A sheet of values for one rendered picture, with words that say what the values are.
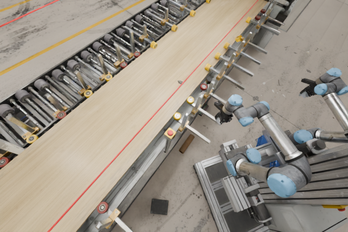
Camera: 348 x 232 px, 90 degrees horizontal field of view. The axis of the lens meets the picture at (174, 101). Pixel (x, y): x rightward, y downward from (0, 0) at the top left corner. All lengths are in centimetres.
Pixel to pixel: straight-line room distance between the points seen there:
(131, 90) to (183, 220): 167
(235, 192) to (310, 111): 261
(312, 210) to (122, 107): 172
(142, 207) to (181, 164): 70
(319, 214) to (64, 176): 190
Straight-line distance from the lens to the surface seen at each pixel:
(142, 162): 194
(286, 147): 117
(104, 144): 175
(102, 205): 167
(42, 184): 186
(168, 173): 255
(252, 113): 113
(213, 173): 244
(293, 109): 373
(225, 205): 245
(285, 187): 109
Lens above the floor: 252
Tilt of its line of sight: 60 degrees down
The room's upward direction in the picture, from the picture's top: 11 degrees clockwise
